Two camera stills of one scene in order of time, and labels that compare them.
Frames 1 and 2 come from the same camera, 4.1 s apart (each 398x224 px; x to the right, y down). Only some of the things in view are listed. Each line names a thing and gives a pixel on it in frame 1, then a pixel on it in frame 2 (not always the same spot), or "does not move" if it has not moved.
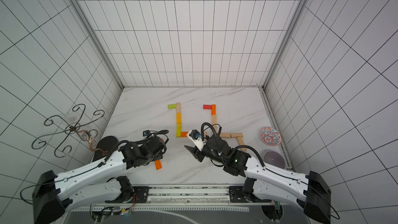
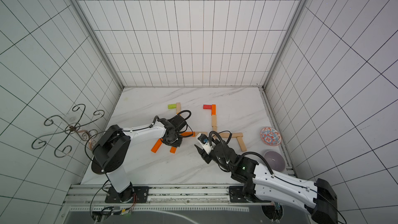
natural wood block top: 178,107 does not move
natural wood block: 240,140 does not move
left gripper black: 157,156 to 177,144
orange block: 158,165 to 173,150
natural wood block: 235,135 does not move
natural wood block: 225,135 does not move
